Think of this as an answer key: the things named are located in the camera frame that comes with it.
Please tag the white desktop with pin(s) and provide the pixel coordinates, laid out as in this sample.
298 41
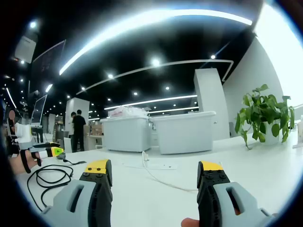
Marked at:
146 203

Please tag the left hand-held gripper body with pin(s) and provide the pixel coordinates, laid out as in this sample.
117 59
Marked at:
22 136

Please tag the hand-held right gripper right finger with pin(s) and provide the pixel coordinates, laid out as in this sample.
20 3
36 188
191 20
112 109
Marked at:
227 201

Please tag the person's left hand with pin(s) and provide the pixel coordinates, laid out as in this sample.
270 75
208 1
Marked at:
20 162

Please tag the computer monitor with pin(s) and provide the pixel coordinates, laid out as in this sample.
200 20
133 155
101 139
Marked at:
39 110

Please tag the white plastic storage box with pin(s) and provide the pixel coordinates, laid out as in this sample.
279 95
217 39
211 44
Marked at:
184 134
125 133

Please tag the green potted plant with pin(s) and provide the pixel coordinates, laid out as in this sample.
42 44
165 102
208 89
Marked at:
262 111

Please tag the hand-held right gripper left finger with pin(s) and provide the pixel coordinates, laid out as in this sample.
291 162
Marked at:
71 203

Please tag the white wall-mounted box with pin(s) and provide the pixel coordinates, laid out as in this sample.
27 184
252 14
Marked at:
25 49

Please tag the dark hanging screen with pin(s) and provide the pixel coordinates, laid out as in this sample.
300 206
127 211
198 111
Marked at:
47 63

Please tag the person's right hand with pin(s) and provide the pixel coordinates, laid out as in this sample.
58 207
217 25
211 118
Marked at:
190 222

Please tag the pile of pink white packets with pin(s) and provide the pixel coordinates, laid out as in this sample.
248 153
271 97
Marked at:
127 111

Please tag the white power strip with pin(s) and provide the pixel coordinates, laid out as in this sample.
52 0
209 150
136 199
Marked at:
163 166

